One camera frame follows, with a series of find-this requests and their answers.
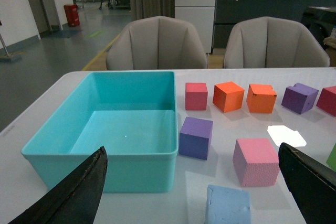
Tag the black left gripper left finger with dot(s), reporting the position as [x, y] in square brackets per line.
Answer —
[76, 198]

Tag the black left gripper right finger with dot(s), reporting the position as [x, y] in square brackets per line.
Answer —
[311, 183]

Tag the light blue foam cube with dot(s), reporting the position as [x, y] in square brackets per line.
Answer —
[227, 205]

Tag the green foam cube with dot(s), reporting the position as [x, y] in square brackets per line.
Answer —
[331, 161]

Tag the pink foam cube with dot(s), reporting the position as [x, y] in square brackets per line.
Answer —
[256, 162]

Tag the crimson foam cube right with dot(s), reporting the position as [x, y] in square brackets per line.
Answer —
[327, 100]

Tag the crimson foam cube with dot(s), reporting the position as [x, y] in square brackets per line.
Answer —
[196, 94]
[327, 100]

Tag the purple notched foam cube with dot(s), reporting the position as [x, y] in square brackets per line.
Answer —
[299, 98]

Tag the teal plastic bin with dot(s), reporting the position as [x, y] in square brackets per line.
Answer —
[132, 114]

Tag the orange foam cube right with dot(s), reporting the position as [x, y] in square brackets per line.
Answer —
[261, 98]

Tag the orange foam cube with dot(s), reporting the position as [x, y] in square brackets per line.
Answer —
[261, 98]
[228, 96]

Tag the orange foam cube left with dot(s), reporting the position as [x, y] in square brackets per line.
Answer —
[228, 96]

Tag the purple foam cube front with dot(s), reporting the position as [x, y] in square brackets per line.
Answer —
[195, 138]

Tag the crimson foam cube left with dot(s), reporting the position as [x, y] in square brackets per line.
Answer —
[196, 94]

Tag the beige chair right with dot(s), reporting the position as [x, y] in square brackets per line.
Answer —
[268, 42]

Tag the beige chair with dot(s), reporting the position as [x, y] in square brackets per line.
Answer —
[157, 43]
[268, 42]

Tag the floor mop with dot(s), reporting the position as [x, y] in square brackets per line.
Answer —
[9, 57]

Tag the beige chair left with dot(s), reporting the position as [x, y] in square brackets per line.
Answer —
[157, 43]

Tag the red fire extinguisher box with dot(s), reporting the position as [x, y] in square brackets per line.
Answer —
[71, 11]

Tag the dark grey counter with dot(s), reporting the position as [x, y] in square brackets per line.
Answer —
[317, 15]

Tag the white drawer cabinet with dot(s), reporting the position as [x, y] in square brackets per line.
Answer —
[201, 14]

